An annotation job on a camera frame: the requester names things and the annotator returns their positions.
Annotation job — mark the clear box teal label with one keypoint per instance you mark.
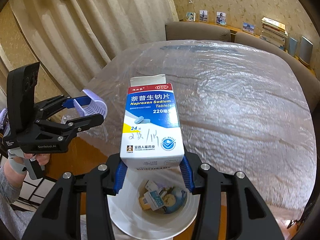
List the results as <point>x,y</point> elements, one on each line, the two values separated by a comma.
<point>154,200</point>

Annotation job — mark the small blue-grey speaker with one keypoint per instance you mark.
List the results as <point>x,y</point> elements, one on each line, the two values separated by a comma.
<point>292,46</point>

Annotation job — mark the leftmost photo frame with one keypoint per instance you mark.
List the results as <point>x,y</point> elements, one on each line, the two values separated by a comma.
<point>190,16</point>

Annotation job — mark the beige curtain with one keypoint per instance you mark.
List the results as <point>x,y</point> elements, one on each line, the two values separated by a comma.
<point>75,39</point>

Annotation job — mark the white trash bin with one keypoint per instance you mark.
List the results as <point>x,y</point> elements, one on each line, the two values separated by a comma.
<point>128,216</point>

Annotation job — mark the grey sleeved left forearm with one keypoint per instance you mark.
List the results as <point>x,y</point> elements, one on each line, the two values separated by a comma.
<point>15,221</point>

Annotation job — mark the brown cardboard box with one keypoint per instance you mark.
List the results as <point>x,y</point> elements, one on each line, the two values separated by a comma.
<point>144,203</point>

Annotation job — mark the cream tissue ball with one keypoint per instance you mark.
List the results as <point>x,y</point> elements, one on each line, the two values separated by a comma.
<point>169,200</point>

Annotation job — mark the stack of books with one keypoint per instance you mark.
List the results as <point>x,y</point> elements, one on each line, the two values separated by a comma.
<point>274,32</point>

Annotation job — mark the blue white drawstring bag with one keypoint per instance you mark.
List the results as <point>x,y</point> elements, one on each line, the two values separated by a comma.
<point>180,195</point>

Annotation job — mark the blue white medicine box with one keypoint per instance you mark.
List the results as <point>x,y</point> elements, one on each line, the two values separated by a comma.
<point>151,136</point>

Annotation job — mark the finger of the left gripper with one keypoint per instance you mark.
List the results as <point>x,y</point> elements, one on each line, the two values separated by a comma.
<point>84,123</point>
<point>75,102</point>

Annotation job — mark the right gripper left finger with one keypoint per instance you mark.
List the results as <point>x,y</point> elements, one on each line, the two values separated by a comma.
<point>58,216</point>

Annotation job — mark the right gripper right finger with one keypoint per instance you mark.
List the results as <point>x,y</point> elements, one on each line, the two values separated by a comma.
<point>248,216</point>

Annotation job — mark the large grey speaker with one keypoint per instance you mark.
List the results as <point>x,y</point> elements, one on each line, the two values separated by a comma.
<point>305,51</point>

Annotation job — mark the landscape photo frame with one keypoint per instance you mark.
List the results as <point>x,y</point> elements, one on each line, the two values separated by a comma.
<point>248,28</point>

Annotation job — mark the left hand with grey brace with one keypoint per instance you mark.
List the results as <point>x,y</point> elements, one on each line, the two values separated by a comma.
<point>14,166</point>

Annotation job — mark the left brown sofa cushion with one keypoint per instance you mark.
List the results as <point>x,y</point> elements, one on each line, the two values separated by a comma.
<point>196,31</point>

